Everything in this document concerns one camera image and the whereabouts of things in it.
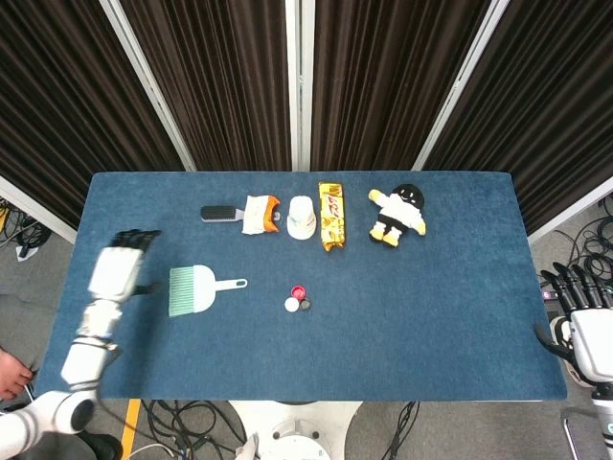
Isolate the yellow floor tape strip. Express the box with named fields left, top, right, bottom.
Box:
left=119, top=399, right=143, bottom=460

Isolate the white orange snack packet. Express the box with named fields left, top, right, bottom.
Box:
left=240, top=195, right=283, bottom=236

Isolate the black hairbrush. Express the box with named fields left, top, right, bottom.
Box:
left=199, top=204, right=248, bottom=224

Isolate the yellow snack bar package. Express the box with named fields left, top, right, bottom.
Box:
left=318, top=181, right=347, bottom=253

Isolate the white partition frame post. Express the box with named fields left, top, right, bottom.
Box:
left=412, top=0, right=511, bottom=172
left=526, top=176, right=613, bottom=243
left=99, top=0, right=196, bottom=173
left=284, top=0, right=315, bottom=173
left=0, top=174, right=78, bottom=243

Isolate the black white plush doll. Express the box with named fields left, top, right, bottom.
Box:
left=367, top=184, right=427, bottom=248

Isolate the white paper cup stack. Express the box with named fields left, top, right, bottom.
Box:
left=285, top=195, right=317, bottom=241

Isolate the dark brown curtain panel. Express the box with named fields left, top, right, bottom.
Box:
left=425, top=0, right=613, bottom=232
left=0, top=0, right=186, bottom=231
left=310, top=0, right=494, bottom=173
left=117, top=0, right=292, bottom=173

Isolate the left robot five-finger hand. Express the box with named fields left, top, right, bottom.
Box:
left=87, top=228, right=163, bottom=304

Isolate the blue table cloth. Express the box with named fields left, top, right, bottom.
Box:
left=35, top=171, right=569, bottom=402

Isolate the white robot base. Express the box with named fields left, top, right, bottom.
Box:
left=228, top=400, right=363, bottom=460

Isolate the black floor cable bundle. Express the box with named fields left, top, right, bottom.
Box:
left=142, top=400, right=245, bottom=460
left=0, top=195, right=52, bottom=253
left=555, top=194, right=613, bottom=288
left=381, top=401, right=420, bottom=460

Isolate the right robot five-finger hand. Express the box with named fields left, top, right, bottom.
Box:
left=534, top=262, right=613, bottom=384

